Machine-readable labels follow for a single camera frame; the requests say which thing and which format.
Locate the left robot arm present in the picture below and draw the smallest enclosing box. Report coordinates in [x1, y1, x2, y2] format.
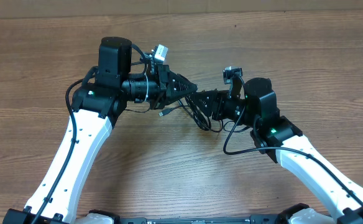
[3, 37, 198, 223]

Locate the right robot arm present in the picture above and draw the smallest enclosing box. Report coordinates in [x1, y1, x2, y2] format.
[190, 78, 363, 223]

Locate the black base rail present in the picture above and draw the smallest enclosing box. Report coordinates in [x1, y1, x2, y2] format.
[75, 210, 338, 224]

